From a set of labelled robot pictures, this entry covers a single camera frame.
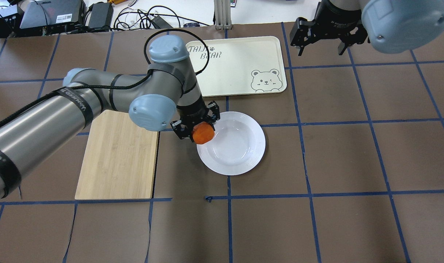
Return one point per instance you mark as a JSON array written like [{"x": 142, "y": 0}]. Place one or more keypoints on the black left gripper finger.
[
  {"x": 183, "y": 130},
  {"x": 213, "y": 114}
]

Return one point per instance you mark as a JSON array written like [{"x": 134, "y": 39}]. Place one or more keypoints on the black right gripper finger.
[
  {"x": 301, "y": 48},
  {"x": 343, "y": 46}
]

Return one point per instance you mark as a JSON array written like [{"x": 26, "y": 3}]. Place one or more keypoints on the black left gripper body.
[{"x": 193, "y": 112}]

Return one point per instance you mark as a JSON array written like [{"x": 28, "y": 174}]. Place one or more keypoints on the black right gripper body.
[{"x": 335, "y": 19}]

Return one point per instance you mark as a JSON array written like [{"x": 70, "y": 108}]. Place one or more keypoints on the orange fruit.
[{"x": 202, "y": 133}]

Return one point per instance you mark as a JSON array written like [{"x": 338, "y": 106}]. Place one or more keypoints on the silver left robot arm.
[{"x": 168, "y": 95}]

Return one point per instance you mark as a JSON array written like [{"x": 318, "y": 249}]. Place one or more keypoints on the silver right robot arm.
[{"x": 390, "y": 26}]

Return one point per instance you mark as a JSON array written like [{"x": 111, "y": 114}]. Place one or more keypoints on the cream bear tray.
[{"x": 239, "y": 66}]

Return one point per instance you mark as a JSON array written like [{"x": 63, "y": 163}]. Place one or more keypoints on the white round plate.
[{"x": 237, "y": 147}]

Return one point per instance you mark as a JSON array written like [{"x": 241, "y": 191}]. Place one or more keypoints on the bamboo cutting board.
[{"x": 119, "y": 161}]

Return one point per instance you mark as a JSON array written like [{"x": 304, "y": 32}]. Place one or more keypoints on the black power adapter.
[{"x": 100, "y": 16}]

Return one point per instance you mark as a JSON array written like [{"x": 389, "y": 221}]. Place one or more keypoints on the grey electronics box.
[{"x": 47, "y": 17}]

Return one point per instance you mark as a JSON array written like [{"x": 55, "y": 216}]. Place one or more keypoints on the aluminium profile post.
[{"x": 223, "y": 19}]

